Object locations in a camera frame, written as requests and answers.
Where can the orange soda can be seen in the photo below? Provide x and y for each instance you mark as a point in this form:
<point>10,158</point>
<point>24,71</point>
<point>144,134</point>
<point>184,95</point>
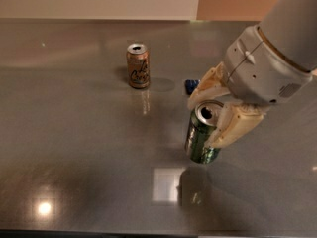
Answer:
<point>138,63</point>

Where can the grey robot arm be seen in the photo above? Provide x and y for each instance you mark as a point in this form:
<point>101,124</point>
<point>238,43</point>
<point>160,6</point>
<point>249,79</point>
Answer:
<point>290,28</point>

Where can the green soda can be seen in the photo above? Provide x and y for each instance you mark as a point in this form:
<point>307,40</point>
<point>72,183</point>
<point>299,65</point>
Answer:
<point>202,124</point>

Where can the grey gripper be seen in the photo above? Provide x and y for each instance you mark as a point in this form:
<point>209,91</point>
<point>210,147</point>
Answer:
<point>264,71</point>

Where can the blue snack packet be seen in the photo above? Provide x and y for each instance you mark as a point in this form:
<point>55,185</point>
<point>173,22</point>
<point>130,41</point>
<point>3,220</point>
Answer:
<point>190,85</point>

